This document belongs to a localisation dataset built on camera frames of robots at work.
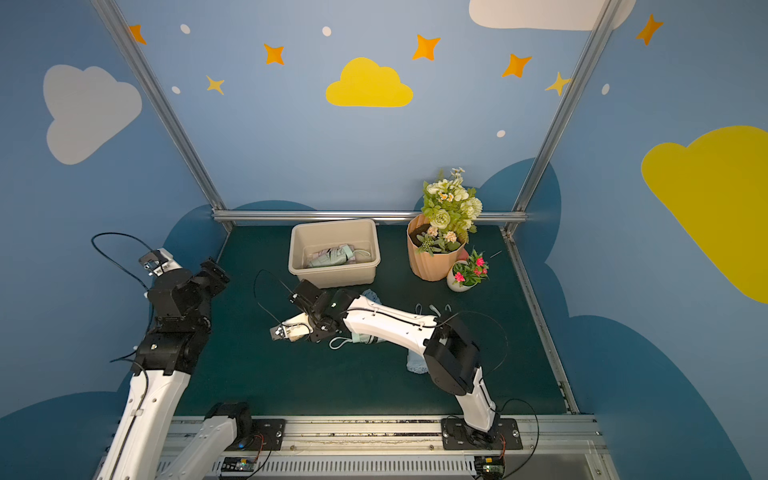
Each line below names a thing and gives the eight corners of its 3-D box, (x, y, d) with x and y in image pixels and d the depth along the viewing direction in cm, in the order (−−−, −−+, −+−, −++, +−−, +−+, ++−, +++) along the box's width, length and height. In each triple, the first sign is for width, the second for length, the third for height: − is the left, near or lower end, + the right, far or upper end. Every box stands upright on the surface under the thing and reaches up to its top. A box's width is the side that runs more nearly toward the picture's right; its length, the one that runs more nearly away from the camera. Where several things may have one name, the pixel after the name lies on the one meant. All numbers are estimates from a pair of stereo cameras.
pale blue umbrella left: (406, 375, 86) (407, 370, 83) (406, 355, 90) (407, 349, 87) (425, 375, 86) (427, 370, 83) (424, 355, 90) (425, 349, 87)
